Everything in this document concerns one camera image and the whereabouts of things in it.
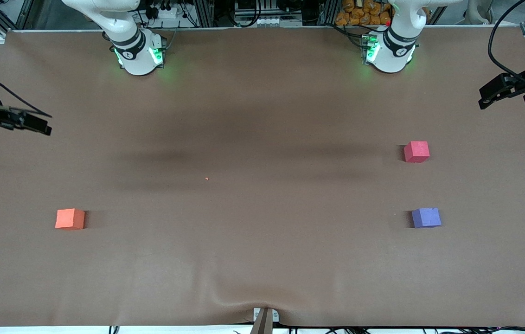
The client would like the orange foam cube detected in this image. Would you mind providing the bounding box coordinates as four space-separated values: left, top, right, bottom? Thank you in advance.
55 208 85 231

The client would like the beige curved pipe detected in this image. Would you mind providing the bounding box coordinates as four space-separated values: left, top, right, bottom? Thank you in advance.
464 0 494 25

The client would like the red foam cube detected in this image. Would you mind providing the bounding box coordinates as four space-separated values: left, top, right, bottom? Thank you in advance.
403 141 430 163

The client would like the purple foam cube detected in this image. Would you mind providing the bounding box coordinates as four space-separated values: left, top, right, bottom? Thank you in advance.
412 207 442 229

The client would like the pile of orange packets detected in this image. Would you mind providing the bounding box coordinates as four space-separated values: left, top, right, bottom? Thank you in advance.
335 0 392 26

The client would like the white power strip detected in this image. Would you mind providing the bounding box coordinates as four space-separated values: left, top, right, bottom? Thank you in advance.
147 2 179 20

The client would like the brown table cover mat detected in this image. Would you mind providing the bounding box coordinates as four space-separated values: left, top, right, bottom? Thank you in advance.
0 26 525 328

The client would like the white connector block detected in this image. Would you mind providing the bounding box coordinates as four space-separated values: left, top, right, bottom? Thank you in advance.
238 16 303 27

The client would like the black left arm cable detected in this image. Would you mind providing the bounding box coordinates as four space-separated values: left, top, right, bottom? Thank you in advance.
488 0 525 92

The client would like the black floor cable bundle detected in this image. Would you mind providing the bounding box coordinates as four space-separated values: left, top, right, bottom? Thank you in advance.
286 326 525 334

